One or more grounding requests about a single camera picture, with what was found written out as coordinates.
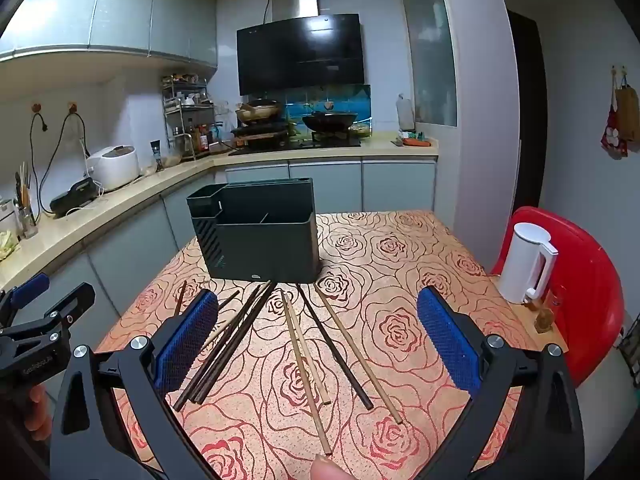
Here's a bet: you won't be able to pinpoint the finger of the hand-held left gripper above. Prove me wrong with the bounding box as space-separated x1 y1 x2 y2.
0 273 51 332
15 282 96 344

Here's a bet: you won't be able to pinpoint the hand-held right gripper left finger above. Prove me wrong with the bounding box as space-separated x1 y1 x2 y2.
50 288 221 480

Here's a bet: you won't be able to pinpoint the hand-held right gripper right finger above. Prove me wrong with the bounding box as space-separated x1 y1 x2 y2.
416 286 586 480

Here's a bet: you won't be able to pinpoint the light brown chopstick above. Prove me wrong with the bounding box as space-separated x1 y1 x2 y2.
207 290 242 348

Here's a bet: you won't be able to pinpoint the black chopstick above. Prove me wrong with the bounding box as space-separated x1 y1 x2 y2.
191 280 277 406
295 282 376 411

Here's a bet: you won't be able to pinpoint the bamboo chopstick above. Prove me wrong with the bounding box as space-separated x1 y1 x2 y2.
284 296 332 406
279 287 333 457
313 283 405 425

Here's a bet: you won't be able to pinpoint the dark green utensil holder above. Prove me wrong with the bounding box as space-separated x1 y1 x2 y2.
186 177 322 282

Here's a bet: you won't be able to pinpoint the jar of kitchen utensils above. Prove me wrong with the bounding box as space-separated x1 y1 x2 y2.
14 162 40 240

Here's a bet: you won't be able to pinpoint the person's left hand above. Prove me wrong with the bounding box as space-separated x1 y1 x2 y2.
22 387 55 442

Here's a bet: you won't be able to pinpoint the person's right hand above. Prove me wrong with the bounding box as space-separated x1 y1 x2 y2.
309 454 349 480

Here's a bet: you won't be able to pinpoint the small brown object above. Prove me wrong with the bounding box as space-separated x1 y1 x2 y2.
532 305 557 334

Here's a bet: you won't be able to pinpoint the rose-patterned tablecloth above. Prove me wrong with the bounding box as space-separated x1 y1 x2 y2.
95 210 571 480

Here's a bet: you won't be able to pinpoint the black countertop appliance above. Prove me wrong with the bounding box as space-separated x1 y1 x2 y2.
49 177 101 218

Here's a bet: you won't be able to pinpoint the white electric kettle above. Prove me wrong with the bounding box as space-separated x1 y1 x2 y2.
499 222 559 306

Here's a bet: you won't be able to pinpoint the red plastic chair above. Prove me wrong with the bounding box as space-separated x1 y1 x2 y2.
492 206 626 388

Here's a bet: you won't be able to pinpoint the white rice cooker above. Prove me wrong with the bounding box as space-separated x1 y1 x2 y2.
86 146 140 192

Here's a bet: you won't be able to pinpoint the beige kitchen countertop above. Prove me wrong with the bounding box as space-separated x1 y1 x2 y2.
0 135 440 291

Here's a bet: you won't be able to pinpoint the grey lower cabinets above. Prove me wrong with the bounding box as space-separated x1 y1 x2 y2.
0 157 439 361

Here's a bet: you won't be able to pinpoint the orange cleaning cloth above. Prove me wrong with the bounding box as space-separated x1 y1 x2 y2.
392 131 432 149

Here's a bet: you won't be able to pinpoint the portable cooker under pot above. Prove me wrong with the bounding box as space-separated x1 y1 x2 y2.
231 122 292 149

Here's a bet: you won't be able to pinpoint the metal spice rack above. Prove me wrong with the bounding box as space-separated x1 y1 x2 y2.
161 74 217 161

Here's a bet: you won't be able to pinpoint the black gas cooktop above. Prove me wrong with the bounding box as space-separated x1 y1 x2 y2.
229 132 362 157

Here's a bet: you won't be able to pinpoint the black wok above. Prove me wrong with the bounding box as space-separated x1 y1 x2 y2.
302 109 359 134

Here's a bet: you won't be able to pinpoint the red floral hanging bag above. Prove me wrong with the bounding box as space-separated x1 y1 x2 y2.
600 67 630 161

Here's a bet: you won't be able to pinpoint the blue picture tile backsplash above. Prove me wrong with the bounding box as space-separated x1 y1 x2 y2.
285 85 372 134

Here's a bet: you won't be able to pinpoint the frosted glass window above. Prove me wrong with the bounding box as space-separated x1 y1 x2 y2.
400 0 459 129

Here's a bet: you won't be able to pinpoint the black range hood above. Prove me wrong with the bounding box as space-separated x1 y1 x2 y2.
236 0 366 97

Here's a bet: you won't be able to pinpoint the long black power cable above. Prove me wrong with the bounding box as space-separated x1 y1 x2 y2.
39 109 91 202

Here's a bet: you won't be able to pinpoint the grey upper wall cabinets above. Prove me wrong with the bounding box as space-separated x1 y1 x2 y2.
0 0 219 68

